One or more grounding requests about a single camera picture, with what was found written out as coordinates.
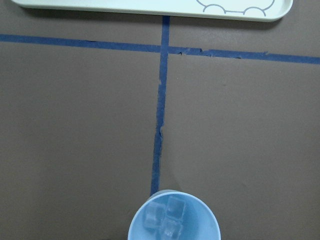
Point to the clear ice cube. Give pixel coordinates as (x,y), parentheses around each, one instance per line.
(154,214)
(170,229)
(175,208)

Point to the light blue plastic cup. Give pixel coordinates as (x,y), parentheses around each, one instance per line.
(199,222)

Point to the cream bear serving tray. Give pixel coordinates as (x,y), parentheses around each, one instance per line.
(242,10)

